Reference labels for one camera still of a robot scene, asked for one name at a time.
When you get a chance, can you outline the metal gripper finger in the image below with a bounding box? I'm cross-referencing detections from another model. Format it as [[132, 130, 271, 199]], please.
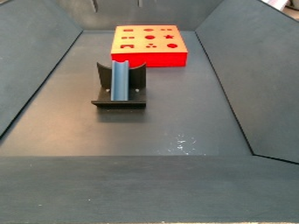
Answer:
[[137, 0, 144, 7], [91, 0, 99, 12]]

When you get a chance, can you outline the blue arch block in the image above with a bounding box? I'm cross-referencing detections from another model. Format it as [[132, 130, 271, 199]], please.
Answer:
[[111, 61, 128, 101]]

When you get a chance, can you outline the red shape sorter board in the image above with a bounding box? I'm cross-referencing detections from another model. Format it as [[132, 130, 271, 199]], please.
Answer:
[[111, 24, 188, 67]]

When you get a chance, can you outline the black fixture stand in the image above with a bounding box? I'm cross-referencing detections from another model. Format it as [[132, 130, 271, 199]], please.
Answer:
[[91, 60, 145, 109]]

